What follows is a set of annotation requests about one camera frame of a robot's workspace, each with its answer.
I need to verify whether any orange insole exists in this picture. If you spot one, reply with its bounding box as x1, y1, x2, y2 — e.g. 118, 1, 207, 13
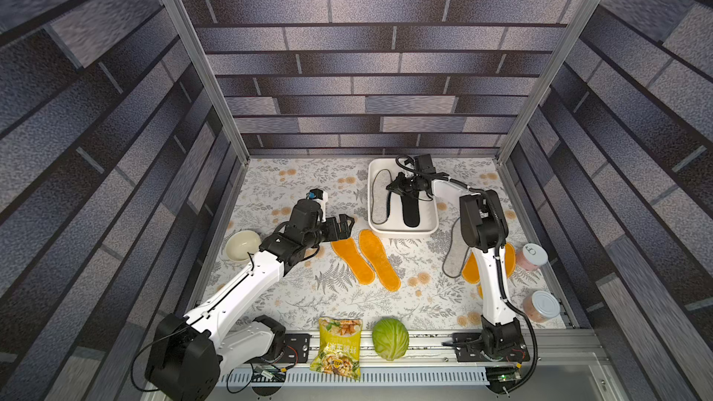
462, 252, 480, 284
331, 238, 375, 285
358, 229, 401, 293
476, 241, 518, 300

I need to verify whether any black insole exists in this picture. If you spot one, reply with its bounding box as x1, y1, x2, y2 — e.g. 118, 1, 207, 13
401, 195, 421, 228

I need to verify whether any grey felt insole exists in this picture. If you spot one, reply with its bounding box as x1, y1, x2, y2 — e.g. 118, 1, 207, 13
371, 169, 394, 226
442, 218, 470, 278

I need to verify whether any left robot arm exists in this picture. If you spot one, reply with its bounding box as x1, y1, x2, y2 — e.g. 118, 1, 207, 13
143, 189, 355, 400

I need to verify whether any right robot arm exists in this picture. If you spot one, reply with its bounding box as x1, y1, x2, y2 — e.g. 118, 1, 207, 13
385, 154, 527, 363

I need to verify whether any white plastic storage box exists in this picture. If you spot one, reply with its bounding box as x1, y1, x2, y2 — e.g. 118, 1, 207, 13
368, 158, 439, 239

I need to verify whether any white bowl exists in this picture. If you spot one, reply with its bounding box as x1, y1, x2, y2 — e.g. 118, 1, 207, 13
224, 230, 261, 262

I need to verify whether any floral table cloth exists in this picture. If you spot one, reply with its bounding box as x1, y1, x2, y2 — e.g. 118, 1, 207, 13
188, 157, 567, 333

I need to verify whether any green cabbage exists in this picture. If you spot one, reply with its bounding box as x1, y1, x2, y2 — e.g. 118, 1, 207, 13
371, 317, 410, 361

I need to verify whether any green yellow snack bag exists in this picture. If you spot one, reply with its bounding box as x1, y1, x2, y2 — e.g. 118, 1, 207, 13
310, 317, 362, 380

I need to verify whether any pink can white lid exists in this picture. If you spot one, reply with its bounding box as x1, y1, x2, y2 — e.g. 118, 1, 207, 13
516, 243, 549, 272

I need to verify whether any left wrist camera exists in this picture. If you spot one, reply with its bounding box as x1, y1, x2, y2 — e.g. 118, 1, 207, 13
306, 189, 328, 223

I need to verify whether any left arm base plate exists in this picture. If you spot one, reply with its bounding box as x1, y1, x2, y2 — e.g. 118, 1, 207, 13
248, 332, 312, 365

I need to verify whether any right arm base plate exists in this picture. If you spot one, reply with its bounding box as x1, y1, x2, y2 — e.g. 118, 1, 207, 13
449, 332, 531, 364

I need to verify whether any black corrugated cable conduit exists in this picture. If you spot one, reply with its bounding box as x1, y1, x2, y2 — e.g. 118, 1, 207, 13
394, 155, 540, 395

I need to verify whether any aluminium front rail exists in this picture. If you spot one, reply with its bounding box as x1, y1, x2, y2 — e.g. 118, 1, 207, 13
207, 329, 628, 400

